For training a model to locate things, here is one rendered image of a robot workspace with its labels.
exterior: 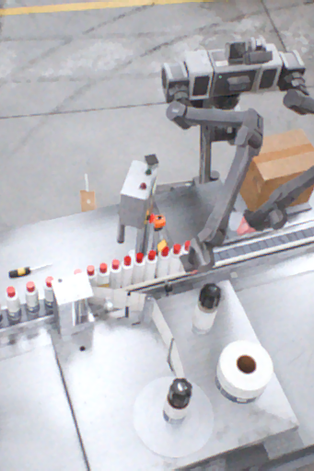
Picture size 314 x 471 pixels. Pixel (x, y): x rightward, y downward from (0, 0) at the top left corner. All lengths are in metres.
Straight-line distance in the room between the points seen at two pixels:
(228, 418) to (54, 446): 0.66
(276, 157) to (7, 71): 2.55
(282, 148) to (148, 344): 1.10
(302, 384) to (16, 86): 3.05
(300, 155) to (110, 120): 1.91
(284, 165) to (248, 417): 1.12
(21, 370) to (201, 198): 1.19
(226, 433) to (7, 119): 2.84
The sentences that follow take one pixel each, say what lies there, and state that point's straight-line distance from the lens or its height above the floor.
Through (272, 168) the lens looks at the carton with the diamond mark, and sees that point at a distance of 2.98.
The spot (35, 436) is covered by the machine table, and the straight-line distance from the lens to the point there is 2.60.
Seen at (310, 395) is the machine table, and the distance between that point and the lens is 2.78.
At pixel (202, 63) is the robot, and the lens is 2.77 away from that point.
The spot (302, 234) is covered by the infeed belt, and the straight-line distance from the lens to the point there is 3.10.
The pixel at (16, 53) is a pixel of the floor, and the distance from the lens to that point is 5.15.
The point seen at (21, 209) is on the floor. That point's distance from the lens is 4.15.
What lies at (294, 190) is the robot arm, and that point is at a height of 1.32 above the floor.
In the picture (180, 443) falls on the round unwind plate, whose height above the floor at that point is 0.89.
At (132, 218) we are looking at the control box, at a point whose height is 1.34.
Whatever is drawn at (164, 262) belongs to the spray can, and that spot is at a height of 1.02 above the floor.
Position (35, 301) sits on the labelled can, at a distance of 2.65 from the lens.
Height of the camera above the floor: 3.30
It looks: 55 degrees down
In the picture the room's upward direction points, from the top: 8 degrees clockwise
